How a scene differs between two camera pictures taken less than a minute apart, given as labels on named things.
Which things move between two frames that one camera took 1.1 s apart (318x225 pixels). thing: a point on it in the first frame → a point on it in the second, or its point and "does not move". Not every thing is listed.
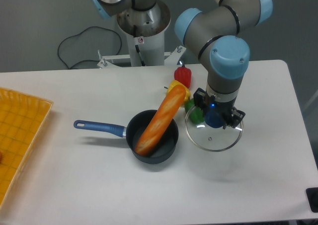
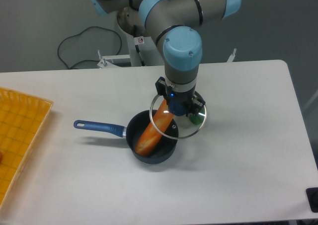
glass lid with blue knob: x=210 y=135 → x=173 y=126
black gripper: x=228 y=113 → x=180 y=103
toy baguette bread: x=160 y=120 does not move
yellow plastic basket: x=22 y=118 does not move
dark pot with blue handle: x=136 y=125 does not move
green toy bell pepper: x=196 y=114 does not move
